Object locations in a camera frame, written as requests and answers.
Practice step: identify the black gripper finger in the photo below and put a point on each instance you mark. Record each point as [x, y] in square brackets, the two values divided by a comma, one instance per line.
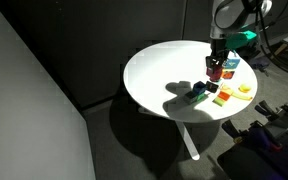
[209, 66]
[222, 63]

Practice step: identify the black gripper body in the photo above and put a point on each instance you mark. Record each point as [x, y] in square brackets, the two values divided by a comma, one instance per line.
[220, 48]

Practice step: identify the pink toy block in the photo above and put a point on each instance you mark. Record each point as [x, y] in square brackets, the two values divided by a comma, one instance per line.
[215, 74]

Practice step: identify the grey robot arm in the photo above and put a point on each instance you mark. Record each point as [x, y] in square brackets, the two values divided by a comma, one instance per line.
[230, 16]

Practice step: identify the black robot base cover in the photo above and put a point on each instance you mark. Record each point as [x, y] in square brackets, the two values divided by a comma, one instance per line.
[244, 165]

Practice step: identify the black block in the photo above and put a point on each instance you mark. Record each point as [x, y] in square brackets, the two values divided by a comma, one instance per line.
[212, 86]

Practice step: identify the blue toy block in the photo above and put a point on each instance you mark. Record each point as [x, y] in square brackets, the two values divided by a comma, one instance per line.
[199, 87]

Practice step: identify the dark green toy block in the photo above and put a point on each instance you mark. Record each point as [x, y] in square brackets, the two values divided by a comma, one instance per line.
[201, 97]

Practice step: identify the orange toy block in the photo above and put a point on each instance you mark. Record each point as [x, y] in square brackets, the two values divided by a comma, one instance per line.
[223, 96]

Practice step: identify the yellow toy lemon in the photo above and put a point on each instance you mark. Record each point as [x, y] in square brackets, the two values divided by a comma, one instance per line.
[244, 88]

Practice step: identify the yellow toy banana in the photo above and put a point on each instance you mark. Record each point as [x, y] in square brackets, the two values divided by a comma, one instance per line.
[241, 96]

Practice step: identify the dark blue cloth heap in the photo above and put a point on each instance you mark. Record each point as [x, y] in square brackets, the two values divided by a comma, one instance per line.
[260, 62]

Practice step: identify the wooden plank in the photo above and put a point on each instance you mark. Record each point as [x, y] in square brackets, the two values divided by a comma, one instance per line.
[280, 49]

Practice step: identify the black spring clamp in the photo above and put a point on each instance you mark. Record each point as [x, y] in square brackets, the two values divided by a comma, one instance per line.
[234, 129]
[264, 110]

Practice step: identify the white table leg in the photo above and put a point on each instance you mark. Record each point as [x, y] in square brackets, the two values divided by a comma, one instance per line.
[188, 140]

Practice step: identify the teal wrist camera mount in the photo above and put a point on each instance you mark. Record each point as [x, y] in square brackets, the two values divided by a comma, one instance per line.
[242, 40]

